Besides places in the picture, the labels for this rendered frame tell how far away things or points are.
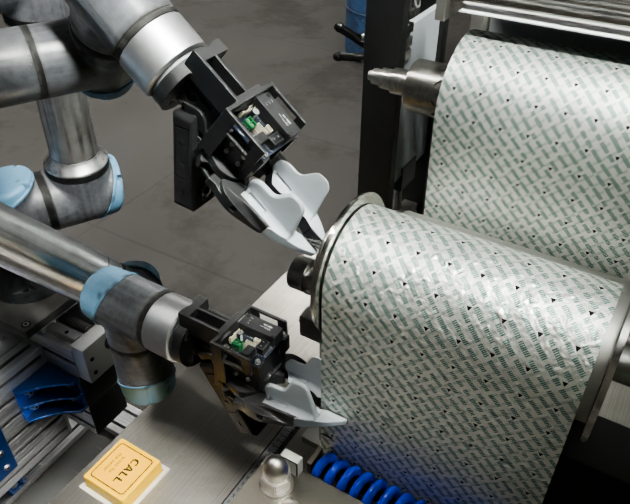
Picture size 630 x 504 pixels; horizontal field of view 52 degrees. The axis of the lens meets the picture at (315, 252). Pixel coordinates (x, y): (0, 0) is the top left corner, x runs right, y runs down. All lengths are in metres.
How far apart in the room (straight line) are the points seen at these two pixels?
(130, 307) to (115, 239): 2.14
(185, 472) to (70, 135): 0.62
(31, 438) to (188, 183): 0.94
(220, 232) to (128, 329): 2.09
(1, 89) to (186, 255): 2.09
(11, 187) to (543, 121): 0.91
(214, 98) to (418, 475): 0.43
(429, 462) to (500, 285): 0.22
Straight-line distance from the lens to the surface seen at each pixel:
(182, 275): 2.66
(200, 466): 0.93
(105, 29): 0.65
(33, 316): 1.33
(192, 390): 1.01
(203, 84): 0.62
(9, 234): 0.90
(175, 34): 0.63
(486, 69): 0.73
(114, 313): 0.81
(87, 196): 1.28
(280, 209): 0.61
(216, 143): 0.61
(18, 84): 0.73
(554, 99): 0.71
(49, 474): 1.86
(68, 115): 1.20
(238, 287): 2.57
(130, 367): 0.87
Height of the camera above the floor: 1.65
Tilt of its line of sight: 37 degrees down
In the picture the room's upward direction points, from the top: straight up
